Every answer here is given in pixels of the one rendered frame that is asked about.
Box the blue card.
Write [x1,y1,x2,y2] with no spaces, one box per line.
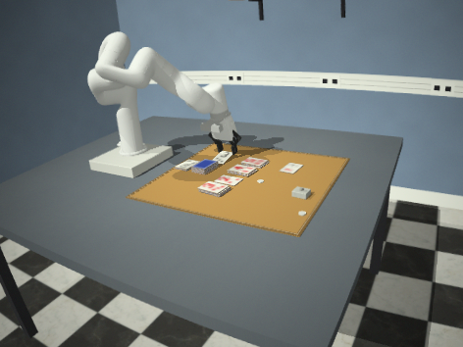
[192,159,218,170]

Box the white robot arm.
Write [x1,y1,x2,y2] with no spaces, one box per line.
[87,32,232,156]

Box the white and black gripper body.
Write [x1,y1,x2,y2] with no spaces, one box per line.
[212,116,237,141]

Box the orange square mat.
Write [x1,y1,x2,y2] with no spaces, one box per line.
[127,142,349,236]

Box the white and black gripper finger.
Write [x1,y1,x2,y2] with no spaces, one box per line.
[209,132,224,153]
[230,130,241,155]

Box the orange-tan rectangular mat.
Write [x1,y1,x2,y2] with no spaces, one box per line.
[131,146,346,233]

